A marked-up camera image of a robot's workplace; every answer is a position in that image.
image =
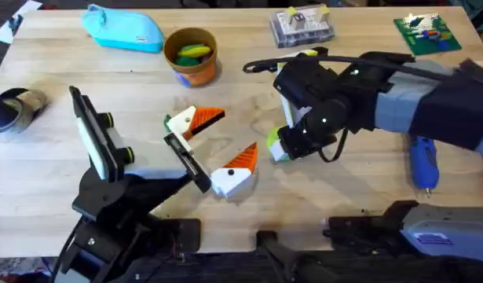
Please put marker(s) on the green board with toy blocks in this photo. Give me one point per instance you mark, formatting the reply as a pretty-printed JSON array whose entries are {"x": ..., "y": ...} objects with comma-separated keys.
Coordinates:
[{"x": 427, "y": 37}]

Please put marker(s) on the brown tape roll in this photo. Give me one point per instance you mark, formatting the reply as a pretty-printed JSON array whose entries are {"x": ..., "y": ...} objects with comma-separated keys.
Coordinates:
[{"x": 27, "y": 106}]

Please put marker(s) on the black mounting rail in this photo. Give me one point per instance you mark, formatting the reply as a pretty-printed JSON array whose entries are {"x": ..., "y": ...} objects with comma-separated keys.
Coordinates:
[{"x": 225, "y": 271}]

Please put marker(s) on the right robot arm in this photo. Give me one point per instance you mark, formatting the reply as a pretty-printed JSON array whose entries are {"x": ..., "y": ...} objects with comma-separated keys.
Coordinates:
[{"x": 453, "y": 110}]

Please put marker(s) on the white paper sheet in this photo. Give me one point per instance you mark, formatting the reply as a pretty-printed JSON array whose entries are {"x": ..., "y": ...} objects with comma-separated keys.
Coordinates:
[{"x": 3, "y": 33}]

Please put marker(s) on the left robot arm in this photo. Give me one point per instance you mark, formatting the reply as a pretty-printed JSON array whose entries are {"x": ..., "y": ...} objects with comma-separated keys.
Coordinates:
[{"x": 107, "y": 239}]

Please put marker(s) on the clear box with toy blocks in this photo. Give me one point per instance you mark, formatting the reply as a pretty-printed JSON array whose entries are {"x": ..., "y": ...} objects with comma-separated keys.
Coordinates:
[{"x": 302, "y": 29}]

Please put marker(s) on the small dark green object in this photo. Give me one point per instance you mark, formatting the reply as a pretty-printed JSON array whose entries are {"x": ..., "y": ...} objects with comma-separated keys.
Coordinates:
[{"x": 167, "y": 122}]

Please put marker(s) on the blue electric screwdriver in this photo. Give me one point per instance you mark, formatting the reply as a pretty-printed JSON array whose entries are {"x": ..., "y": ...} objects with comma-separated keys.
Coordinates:
[{"x": 423, "y": 165}]

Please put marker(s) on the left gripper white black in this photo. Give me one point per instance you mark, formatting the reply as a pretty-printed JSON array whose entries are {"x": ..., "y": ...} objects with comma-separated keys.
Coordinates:
[{"x": 154, "y": 159}]

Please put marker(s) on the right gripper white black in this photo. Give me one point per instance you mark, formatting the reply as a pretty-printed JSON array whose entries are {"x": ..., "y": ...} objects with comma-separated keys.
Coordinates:
[{"x": 323, "y": 118}]

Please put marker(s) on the left wrist upright black plate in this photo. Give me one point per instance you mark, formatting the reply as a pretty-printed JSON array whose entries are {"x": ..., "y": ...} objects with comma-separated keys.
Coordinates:
[{"x": 96, "y": 133}]

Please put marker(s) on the orange tub with toys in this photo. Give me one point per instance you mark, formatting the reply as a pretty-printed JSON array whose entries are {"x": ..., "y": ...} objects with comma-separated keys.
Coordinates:
[{"x": 194, "y": 72}]

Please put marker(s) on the light blue zip pouch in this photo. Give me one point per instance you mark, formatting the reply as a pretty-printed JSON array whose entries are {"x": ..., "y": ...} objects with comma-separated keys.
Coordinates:
[{"x": 121, "y": 33}]

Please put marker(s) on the orange ribbed wedge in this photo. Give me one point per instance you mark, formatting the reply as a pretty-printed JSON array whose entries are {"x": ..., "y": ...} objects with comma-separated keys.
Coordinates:
[{"x": 245, "y": 159}]

